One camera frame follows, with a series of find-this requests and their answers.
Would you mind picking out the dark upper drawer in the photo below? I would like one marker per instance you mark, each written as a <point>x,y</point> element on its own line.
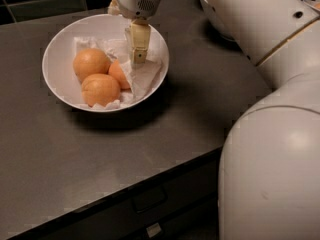
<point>137,206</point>

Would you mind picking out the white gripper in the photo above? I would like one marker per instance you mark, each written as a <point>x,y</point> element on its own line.
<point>135,1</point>

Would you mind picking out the white paper under oranges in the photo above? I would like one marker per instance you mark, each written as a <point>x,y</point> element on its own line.
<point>143,79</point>

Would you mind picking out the dark drawer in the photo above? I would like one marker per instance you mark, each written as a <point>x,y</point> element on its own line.
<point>196,221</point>
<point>137,206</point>

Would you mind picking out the white bowl with strawberries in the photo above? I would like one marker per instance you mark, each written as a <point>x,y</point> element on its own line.
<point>215,21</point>

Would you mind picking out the dark lower drawer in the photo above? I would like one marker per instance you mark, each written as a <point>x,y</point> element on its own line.
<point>196,221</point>

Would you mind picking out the orange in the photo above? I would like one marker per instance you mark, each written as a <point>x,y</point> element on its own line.
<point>90,61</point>
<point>116,71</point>
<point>100,89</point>

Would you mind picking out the large white bowl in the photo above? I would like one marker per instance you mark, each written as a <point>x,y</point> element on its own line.
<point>57,63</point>

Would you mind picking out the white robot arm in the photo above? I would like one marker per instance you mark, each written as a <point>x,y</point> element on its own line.
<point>269,172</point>

